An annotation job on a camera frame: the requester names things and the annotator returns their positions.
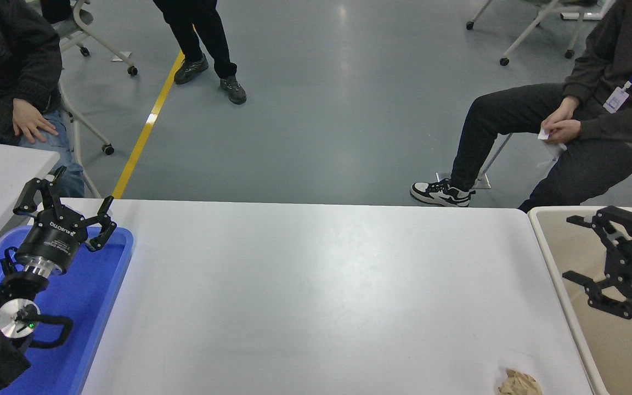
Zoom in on tan paper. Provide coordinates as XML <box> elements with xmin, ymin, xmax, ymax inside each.
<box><xmin>498</xmin><ymin>369</ymin><xmax>543</xmax><ymax>395</ymax></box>

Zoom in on large pale bin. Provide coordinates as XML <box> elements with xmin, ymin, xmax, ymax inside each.
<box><xmin>528</xmin><ymin>207</ymin><xmax>632</xmax><ymax>395</ymax></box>

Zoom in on standing person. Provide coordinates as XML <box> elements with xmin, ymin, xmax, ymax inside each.
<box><xmin>153</xmin><ymin>0</ymin><xmax>247</xmax><ymax>105</ymax></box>

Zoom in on black garment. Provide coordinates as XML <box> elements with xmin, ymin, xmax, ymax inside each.
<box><xmin>40</xmin><ymin>0</ymin><xmax>72</xmax><ymax>24</ymax></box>

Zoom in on seated person with badge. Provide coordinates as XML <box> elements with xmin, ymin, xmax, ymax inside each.
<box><xmin>409</xmin><ymin>0</ymin><xmax>632</xmax><ymax>213</ymax></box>

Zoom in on person's right hand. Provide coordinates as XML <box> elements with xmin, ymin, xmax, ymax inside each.
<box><xmin>544</xmin><ymin>96</ymin><xmax>580</xmax><ymax>128</ymax></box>

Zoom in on white office chair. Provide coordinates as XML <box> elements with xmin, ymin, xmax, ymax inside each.
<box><xmin>47</xmin><ymin>0</ymin><xmax>138</xmax><ymax>76</ymax></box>
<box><xmin>466</xmin><ymin>0</ymin><xmax>616</xmax><ymax>66</ymax></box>
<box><xmin>57</xmin><ymin>82</ymin><xmax>115</xmax><ymax>198</ymax></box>

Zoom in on blue plastic tray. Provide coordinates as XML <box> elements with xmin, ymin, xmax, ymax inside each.
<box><xmin>0</xmin><ymin>224</ymin><xmax>134</xmax><ymax>395</ymax></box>

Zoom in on person's left hand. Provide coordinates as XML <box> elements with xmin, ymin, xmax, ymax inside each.
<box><xmin>545</xmin><ymin>119</ymin><xmax>583</xmax><ymax>144</ymax></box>
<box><xmin>12</xmin><ymin>99</ymin><xmax>59</xmax><ymax>144</ymax></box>

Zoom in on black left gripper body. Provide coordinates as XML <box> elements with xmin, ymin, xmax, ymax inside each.
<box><xmin>16</xmin><ymin>210</ymin><xmax>89</xmax><ymax>274</ymax></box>

